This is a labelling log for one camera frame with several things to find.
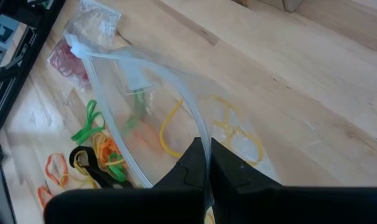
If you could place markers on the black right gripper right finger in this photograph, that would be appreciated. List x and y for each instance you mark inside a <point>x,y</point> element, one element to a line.
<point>285,205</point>

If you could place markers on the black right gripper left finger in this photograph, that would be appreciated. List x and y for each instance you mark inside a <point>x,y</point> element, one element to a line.
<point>145,205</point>

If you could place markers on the orange rubber band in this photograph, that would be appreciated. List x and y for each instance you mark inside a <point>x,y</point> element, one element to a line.
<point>106,149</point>
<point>48,171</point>
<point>40,196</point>

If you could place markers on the clear plastic zip bag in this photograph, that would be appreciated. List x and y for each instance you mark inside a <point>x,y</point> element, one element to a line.
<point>191,102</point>
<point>98,18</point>

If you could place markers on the red rubber band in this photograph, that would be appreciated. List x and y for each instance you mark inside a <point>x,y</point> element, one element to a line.
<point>67,49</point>
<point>56,67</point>
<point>61,59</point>
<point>75,68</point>
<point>82,79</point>

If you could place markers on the wide black rubber band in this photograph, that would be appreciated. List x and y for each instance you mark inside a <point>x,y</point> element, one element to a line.
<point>92,168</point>

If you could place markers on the green rubber band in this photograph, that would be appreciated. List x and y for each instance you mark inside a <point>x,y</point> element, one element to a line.
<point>89,124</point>
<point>118,172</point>
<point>134,118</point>

